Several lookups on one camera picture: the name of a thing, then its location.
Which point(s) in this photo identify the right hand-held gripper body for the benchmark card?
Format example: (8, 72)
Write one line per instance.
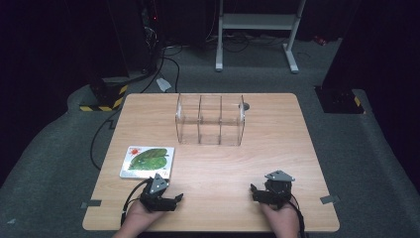
(276, 190)

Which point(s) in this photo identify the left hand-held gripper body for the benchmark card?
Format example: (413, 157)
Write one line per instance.
(155, 195)

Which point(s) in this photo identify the green leaf picture book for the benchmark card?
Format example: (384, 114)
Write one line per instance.
(148, 162)

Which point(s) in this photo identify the clear acrylic divided rack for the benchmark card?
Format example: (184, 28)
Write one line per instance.
(210, 119)

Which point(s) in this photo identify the person's left hand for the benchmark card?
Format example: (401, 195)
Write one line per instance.
(140, 216)

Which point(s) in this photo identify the person's right hand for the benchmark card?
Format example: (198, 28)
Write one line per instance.
(280, 216)

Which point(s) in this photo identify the grey tape piece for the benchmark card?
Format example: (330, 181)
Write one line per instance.
(329, 199)
(91, 204)

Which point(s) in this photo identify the grey round table grommet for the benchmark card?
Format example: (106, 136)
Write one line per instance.
(245, 106)

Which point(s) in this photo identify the black base with yellow stripe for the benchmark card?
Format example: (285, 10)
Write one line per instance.
(341, 99)

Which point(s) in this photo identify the yellow black striped base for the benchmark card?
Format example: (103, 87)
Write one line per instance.
(105, 95)

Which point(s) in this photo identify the white paper scrap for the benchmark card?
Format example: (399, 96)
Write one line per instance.
(163, 84)

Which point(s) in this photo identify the small grey floor tape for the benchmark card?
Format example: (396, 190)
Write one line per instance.
(11, 221)

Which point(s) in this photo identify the white metal stand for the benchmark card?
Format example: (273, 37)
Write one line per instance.
(259, 33)

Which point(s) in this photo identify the small red object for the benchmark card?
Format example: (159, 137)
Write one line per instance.
(319, 40)

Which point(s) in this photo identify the black equipment tower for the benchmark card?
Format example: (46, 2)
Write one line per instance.
(145, 33)

